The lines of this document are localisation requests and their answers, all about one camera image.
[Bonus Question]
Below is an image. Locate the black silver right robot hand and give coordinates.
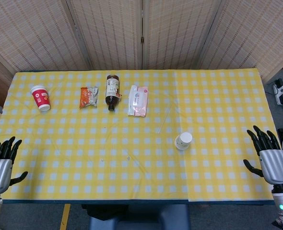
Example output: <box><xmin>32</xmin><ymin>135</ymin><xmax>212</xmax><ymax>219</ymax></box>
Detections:
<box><xmin>243</xmin><ymin>125</ymin><xmax>283</xmax><ymax>185</ymax></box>

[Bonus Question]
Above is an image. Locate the white floral paper cup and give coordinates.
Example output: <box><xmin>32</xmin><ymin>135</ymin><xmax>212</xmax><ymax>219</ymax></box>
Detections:
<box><xmin>174</xmin><ymin>135</ymin><xmax>190</xmax><ymax>151</ymax></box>
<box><xmin>178</xmin><ymin>132</ymin><xmax>193</xmax><ymax>147</ymax></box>

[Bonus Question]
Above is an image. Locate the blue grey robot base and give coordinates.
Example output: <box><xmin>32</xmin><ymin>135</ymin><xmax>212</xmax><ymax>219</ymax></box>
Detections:
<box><xmin>81</xmin><ymin>203</ymin><xmax>190</xmax><ymax>230</ymax></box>

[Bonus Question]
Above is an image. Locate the red paper cup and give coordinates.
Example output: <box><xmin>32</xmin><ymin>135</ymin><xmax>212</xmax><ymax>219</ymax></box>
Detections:
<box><xmin>30</xmin><ymin>85</ymin><xmax>52</xmax><ymax>112</ymax></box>

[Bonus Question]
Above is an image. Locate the yellow white checked tablecloth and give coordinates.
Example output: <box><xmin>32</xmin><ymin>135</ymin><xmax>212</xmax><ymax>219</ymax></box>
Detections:
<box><xmin>0</xmin><ymin>70</ymin><xmax>189</xmax><ymax>201</ymax></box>
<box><xmin>172</xmin><ymin>69</ymin><xmax>283</xmax><ymax>202</ymax></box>

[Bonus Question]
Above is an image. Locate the white power strip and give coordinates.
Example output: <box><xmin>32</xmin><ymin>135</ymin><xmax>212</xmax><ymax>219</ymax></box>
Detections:
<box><xmin>272</xmin><ymin>78</ymin><xmax>283</xmax><ymax>106</ymax></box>

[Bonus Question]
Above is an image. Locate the yellow floor tape strip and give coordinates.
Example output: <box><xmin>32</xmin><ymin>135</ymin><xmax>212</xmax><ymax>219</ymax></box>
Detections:
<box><xmin>59</xmin><ymin>203</ymin><xmax>71</xmax><ymax>230</ymax></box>

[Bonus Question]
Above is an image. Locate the orange silver snack packet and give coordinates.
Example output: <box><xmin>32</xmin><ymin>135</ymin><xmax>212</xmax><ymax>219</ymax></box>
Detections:
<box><xmin>79</xmin><ymin>86</ymin><xmax>99</xmax><ymax>108</ymax></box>

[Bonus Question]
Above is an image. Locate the beige woven screen panel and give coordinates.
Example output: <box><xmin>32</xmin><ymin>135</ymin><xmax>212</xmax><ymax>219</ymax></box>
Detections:
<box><xmin>0</xmin><ymin>0</ymin><xmax>91</xmax><ymax>72</ymax></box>
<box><xmin>66</xmin><ymin>0</ymin><xmax>143</xmax><ymax>70</ymax></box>
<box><xmin>199</xmin><ymin>0</ymin><xmax>283</xmax><ymax>83</ymax></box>
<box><xmin>141</xmin><ymin>0</ymin><xmax>225</xmax><ymax>70</ymax></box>

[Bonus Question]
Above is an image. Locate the dark brown drink bottle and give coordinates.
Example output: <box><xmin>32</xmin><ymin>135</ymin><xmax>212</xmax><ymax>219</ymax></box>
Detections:
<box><xmin>105</xmin><ymin>74</ymin><xmax>122</xmax><ymax>112</ymax></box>

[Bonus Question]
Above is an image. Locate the pink white wet wipes pack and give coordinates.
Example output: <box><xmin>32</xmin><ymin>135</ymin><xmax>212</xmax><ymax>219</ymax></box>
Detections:
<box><xmin>128</xmin><ymin>85</ymin><xmax>149</xmax><ymax>118</ymax></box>

